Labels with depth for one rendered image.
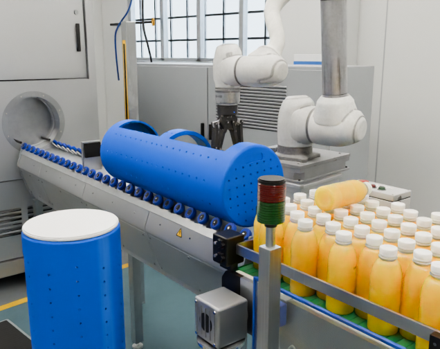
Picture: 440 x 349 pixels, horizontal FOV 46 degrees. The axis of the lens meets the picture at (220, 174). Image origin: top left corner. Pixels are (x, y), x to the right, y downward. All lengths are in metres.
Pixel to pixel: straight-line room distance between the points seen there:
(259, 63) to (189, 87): 2.39
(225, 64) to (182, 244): 0.66
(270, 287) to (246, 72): 0.81
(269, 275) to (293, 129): 1.14
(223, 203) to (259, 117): 1.99
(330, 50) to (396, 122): 2.43
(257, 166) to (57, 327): 0.79
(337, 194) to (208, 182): 0.46
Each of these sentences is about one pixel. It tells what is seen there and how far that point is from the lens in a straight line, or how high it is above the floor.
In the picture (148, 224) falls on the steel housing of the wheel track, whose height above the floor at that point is 0.86.
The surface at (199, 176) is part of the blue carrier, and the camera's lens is 1.76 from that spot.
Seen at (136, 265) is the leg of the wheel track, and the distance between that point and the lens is 2.74.
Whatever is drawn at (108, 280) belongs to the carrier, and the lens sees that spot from 1.59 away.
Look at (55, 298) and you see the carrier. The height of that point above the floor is 0.86.
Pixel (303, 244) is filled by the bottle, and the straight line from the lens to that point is 1.38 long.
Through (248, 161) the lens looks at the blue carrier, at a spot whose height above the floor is 1.18.
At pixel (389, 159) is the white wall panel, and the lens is 4.56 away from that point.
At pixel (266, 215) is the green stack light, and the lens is 1.15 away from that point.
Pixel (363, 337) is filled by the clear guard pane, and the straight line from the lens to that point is 1.22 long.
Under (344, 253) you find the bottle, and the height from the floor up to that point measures 1.06.
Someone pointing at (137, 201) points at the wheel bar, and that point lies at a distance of 2.21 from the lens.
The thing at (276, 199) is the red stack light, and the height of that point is 1.22.
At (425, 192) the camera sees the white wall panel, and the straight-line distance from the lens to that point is 4.48.
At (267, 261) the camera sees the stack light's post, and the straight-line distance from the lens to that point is 1.20.
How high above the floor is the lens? 1.53
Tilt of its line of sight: 13 degrees down
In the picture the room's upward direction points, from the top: straight up
